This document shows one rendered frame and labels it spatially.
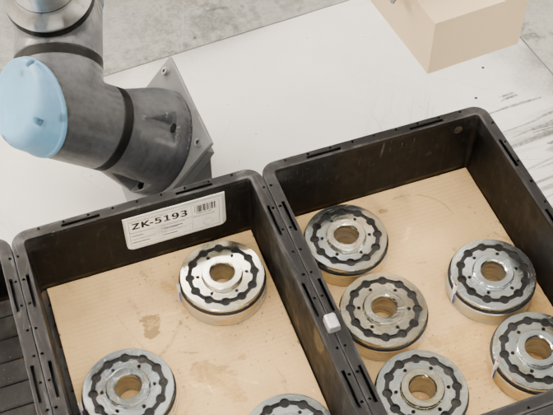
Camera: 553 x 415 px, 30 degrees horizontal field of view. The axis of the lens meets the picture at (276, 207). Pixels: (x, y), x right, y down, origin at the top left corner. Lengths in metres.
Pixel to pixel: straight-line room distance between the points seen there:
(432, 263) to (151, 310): 0.35
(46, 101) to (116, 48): 1.49
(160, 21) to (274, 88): 1.22
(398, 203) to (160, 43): 1.53
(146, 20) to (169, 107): 1.45
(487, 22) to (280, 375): 0.46
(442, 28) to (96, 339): 0.53
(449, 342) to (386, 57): 0.63
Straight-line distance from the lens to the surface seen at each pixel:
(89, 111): 1.33
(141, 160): 1.38
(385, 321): 1.19
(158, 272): 1.27
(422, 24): 1.16
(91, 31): 1.38
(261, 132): 1.58
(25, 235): 1.21
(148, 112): 1.38
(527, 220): 1.27
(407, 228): 1.31
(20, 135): 1.32
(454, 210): 1.34
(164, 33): 2.80
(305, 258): 1.15
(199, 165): 1.39
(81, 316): 1.25
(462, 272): 1.24
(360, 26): 1.76
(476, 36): 1.19
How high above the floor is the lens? 1.87
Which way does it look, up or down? 52 degrees down
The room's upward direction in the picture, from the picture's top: straight up
